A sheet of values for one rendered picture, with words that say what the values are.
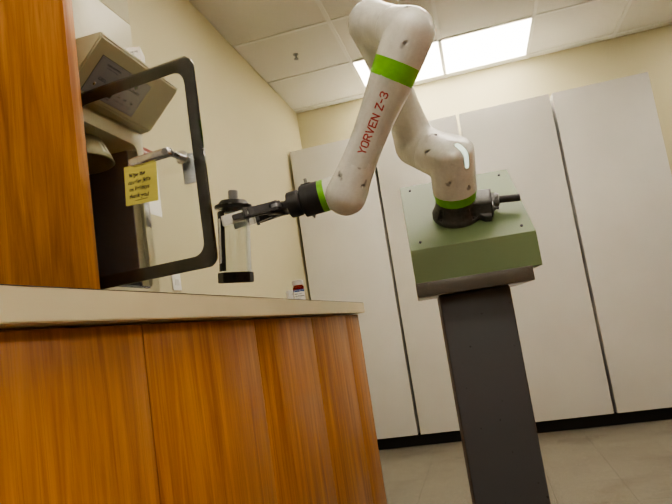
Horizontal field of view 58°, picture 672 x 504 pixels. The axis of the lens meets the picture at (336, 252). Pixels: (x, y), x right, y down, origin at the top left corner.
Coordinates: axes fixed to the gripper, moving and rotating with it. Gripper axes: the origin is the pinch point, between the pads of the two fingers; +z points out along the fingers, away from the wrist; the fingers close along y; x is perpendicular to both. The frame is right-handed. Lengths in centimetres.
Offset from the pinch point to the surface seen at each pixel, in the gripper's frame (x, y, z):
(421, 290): 33, -2, -47
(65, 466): 42, 103, -6
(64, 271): 14, 68, 12
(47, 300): 24, 107, -10
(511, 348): 55, -8, -66
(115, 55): -31, 51, 1
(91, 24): -46, 42, 10
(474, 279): 34, -2, -61
